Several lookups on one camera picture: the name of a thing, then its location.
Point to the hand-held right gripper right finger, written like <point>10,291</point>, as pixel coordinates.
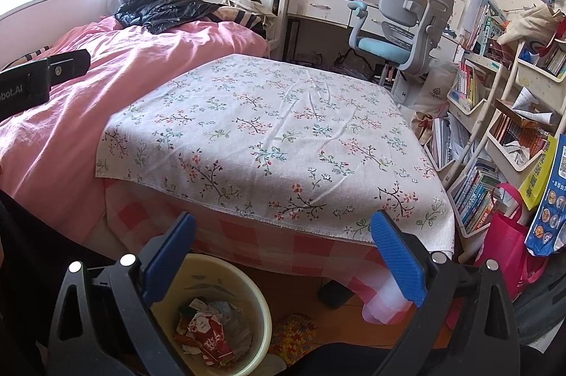
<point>398,256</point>

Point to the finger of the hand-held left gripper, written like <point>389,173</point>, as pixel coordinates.
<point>70,66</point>

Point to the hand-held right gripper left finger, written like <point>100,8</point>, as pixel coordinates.
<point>170,252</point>

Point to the red snack bag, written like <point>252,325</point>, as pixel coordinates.
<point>208,331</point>

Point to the yellow waste bin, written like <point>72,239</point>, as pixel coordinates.
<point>247,300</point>

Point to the pink duvet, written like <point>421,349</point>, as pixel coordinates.
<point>88,115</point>

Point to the black table foot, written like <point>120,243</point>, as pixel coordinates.
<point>336,293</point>

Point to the pink checked tablecloth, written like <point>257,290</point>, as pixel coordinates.
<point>247,234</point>

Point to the pink tote bag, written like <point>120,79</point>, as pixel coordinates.
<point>504,243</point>

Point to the black shiny jacket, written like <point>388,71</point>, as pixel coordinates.
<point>163,11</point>

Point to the colourful crochet mat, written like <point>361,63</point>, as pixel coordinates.
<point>294,334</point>

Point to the person's dark trousers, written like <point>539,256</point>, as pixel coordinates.
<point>26,252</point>

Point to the floral tablecloth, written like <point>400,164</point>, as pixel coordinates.
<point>265,128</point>

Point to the yellow bag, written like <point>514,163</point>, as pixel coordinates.
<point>537,181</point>

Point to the blue printed bag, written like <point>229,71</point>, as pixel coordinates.
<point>550,203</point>

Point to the white canvas bag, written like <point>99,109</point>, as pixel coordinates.
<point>435,92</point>

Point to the striped blanket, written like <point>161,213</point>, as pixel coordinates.
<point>243,18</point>

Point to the beige cloth bag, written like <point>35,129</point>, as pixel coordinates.
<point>247,0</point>

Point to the clear plastic storage bag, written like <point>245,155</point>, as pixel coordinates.
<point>358,66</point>

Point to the white desk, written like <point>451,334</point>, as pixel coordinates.
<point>318,4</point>

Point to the grey and blue desk chair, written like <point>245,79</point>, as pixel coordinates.
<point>398,0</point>

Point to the cream cloth bag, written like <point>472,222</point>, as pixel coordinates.
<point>530,24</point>

